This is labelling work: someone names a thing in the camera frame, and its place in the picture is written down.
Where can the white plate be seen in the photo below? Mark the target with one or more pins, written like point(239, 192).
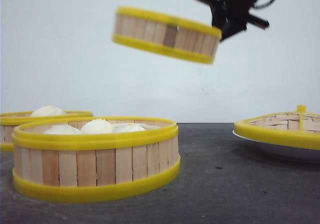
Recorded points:
point(284, 152)

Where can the bamboo steamer basket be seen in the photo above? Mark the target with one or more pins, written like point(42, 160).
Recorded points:
point(94, 167)
point(166, 34)
point(8, 121)

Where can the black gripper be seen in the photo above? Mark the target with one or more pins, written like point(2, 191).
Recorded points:
point(231, 16)

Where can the white bun in left basket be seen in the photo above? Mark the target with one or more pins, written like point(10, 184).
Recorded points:
point(48, 110)

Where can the woven bamboo steamer lid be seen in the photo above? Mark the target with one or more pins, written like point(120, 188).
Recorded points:
point(298, 129)

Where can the right bun with yellow dot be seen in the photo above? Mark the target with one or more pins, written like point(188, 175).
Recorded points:
point(127, 127)

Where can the left white steamed bun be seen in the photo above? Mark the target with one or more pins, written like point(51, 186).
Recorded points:
point(63, 130)

